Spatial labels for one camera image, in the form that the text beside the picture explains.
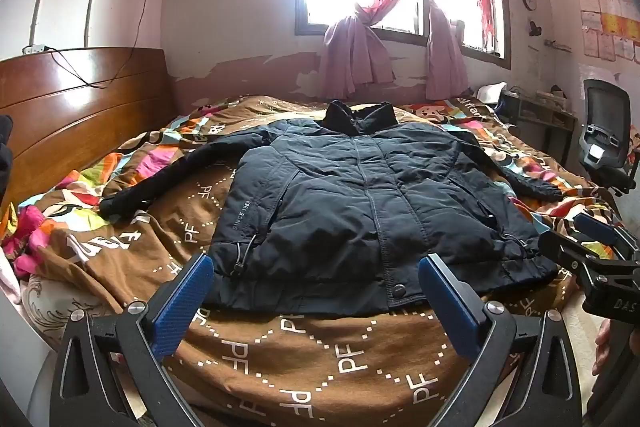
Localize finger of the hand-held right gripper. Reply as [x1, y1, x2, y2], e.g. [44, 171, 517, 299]
[538, 231, 598, 282]
[573, 212, 640, 254]

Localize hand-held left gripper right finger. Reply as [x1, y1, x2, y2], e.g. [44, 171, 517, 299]
[418, 255, 585, 427]

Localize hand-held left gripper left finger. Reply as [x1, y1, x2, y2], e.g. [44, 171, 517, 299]
[50, 253, 216, 427]

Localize dark navy jacket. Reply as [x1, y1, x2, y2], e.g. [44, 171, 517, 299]
[99, 99, 565, 315]

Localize person's right hand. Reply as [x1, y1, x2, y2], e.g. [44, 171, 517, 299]
[593, 321, 615, 377]

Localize black office chair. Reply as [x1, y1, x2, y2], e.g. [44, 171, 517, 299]
[578, 79, 639, 198]

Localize brown printed blanket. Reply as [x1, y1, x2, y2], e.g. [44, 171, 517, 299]
[0, 94, 626, 427]

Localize small desk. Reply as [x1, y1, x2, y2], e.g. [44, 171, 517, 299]
[500, 89, 579, 164]

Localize beige patterned pillow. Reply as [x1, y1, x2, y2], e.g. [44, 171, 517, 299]
[25, 274, 126, 338]

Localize pink cloth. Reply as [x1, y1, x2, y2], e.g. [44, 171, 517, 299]
[0, 202, 53, 279]

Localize white cloth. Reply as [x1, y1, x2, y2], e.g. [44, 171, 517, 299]
[472, 83, 509, 106]

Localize wooden headboard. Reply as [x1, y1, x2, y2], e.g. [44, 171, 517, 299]
[0, 47, 177, 210]

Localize dark cloth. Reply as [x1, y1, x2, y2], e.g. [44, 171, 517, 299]
[0, 114, 15, 204]

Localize wall paper sheets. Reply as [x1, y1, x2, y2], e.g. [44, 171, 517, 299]
[577, 0, 640, 64]

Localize black cable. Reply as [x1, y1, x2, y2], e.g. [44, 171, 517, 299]
[44, 0, 152, 88]

